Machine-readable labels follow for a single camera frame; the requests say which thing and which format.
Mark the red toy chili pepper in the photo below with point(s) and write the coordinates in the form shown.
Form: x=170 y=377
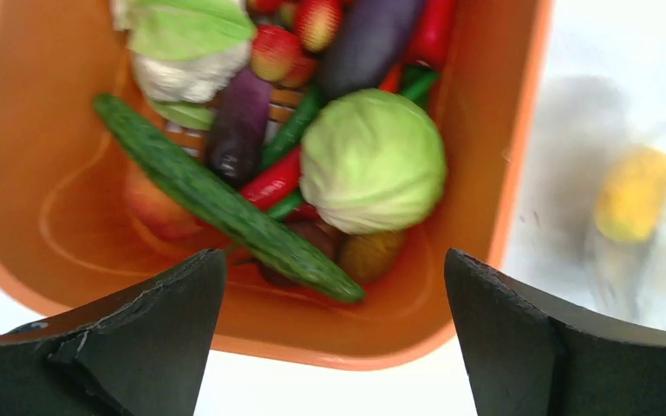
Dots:
x=429 y=44

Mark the green toy cucumber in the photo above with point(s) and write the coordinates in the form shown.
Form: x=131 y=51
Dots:
x=200 y=191

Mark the toy strawberry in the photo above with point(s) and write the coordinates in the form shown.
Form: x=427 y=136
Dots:
x=274 y=51
x=316 y=23
x=302 y=71

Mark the small purple toy eggplant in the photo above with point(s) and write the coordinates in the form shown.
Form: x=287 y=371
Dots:
x=235 y=140

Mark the green toy cabbage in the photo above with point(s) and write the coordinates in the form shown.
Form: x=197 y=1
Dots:
x=372 y=161

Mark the clear zip top bag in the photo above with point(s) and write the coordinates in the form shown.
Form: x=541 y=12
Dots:
x=591 y=224

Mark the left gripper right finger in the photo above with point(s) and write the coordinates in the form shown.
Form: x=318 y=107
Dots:
x=530 y=353

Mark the orange plastic bin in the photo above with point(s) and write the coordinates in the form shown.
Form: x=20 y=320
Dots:
x=66 y=237

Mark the white toy cauliflower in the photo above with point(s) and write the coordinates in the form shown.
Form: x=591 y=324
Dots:
x=183 y=53

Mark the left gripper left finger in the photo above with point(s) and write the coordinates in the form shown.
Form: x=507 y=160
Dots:
x=139 y=351

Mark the yellow toy corn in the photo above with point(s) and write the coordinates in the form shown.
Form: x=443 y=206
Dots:
x=631 y=201

